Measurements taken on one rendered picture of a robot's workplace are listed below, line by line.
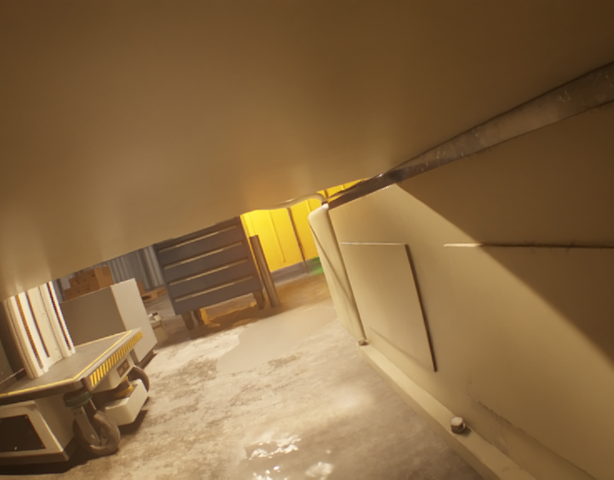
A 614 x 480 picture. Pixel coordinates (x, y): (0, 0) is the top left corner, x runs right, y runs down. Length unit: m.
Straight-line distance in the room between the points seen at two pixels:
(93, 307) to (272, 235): 2.31
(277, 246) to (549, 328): 3.49
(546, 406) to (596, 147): 0.33
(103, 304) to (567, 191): 2.08
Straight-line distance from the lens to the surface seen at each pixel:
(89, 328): 2.18
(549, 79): 0.29
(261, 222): 3.74
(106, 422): 1.21
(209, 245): 2.62
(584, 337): 0.39
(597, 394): 0.41
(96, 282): 8.51
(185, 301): 2.73
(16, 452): 1.44
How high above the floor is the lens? 0.54
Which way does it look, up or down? 3 degrees down
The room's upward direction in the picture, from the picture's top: 17 degrees counter-clockwise
